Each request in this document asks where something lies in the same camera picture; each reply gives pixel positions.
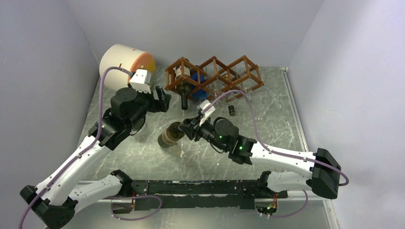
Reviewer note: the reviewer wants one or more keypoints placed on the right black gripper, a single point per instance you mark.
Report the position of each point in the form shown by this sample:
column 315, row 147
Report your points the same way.
column 189, row 128

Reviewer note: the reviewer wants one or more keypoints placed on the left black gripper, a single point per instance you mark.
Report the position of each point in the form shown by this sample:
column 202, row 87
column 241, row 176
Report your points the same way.
column 160, row 105

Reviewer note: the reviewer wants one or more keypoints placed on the olive wine bottle gold label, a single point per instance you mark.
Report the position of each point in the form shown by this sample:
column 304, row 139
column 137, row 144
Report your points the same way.
column 170, row 136

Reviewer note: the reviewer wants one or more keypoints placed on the dark green wine bottle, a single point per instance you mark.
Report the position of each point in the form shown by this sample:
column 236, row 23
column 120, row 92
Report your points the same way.
column 184, row 87

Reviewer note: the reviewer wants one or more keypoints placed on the brown wooden wine rack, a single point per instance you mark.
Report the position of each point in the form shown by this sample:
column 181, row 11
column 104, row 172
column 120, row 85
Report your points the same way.
column 197, row 78

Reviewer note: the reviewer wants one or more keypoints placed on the clear bottle black gold cap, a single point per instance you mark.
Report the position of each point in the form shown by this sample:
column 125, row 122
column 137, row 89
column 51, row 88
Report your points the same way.
column 230, row 97

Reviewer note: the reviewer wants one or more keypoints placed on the small clear glass bottle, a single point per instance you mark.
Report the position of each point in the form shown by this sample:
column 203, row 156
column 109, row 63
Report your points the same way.
column 251, row 82

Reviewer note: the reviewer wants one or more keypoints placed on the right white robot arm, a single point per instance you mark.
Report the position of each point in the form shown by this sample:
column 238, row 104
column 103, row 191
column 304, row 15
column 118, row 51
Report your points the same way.
column 318, row 171

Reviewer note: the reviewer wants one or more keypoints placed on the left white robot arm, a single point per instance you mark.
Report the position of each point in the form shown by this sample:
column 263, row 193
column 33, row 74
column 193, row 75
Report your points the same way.
column 57, row 199

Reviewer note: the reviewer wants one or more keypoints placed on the cream and orange cylinder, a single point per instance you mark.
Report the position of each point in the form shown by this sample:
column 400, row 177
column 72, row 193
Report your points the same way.
column 127, row 58

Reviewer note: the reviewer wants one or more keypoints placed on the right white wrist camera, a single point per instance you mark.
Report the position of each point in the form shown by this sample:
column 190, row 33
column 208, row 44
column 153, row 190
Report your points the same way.
column 206, row 108

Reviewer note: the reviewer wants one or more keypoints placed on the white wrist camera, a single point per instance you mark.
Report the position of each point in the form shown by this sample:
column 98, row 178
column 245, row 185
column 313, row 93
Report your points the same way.
column 206, row 108
column 140, row 81

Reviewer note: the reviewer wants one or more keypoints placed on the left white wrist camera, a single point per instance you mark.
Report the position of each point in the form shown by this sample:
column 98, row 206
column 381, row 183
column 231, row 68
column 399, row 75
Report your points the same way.
column 140, row 81

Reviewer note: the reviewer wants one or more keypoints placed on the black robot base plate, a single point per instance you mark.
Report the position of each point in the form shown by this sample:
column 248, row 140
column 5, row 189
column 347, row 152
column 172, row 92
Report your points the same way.
column 198, row 193

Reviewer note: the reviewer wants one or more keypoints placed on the aluminium frame rail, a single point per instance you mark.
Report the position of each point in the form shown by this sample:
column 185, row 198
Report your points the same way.
column 56, row 216

